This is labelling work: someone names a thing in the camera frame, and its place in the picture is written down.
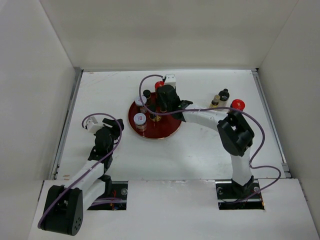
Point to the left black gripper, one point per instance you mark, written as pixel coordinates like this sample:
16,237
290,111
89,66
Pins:
115,127

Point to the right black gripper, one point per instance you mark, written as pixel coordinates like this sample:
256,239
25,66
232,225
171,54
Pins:
160,100

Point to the red lid sauce jar back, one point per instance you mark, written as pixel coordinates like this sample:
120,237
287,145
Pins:
159,84

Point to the red lid sauce jar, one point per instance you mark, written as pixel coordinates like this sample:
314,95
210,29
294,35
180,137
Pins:
159,84
238,104

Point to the small black cap spice bottle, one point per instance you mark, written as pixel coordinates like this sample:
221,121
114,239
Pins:
148,95

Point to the white lid pink jar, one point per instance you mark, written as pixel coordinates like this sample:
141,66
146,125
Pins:
140,122

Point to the white lid dark jar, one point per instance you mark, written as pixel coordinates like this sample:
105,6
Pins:
140,103

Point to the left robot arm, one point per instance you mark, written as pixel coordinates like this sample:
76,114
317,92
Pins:
65,204

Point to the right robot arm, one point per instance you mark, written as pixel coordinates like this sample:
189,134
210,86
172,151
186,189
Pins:
234,131

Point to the red round tray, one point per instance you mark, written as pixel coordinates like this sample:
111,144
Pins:
155,130

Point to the beige cap yellow bottle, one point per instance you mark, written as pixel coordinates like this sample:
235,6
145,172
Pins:
215,101

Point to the black cap dark bottle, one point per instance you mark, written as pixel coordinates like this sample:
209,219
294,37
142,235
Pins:
224,95

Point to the red lid sauce jar right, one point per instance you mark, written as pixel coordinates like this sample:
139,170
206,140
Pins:
238,104

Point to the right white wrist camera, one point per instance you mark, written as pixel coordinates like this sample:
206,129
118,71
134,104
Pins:
170,79

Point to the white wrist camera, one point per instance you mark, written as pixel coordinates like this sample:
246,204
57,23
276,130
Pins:
170,79
92,125

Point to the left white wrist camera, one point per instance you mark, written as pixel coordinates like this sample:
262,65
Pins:
92,125

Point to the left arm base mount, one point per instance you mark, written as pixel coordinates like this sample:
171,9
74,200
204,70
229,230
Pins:
114,197

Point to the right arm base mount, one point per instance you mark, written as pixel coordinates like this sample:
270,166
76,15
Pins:
232,196

